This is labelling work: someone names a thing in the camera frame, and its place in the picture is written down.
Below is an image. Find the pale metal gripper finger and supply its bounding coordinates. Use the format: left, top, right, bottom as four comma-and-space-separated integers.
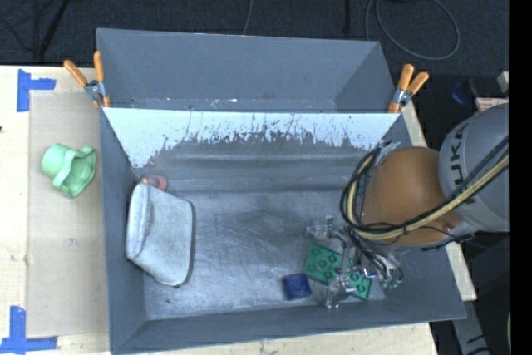
323, 274, 355, 310
306, 214, 348, 247

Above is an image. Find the dark green flat block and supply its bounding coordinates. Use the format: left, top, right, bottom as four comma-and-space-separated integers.
302, 241, 373, 301

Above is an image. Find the small blue block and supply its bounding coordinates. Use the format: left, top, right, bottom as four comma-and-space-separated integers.
282, 272, 313, 302

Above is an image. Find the grey metal bin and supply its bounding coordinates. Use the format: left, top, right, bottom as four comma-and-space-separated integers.
95, 27, 468, 355

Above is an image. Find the grey-white cloth pouch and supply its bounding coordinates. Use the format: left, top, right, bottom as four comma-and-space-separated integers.
125, 182, 198, 288

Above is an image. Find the small red round thing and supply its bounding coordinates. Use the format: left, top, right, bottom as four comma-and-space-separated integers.
140, 174, 170, 193

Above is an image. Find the light green toy cup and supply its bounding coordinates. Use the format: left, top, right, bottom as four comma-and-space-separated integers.
40, 142, 98, 200

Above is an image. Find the pale cardboard board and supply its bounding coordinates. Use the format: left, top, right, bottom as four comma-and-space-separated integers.
25, 90, 111, 340

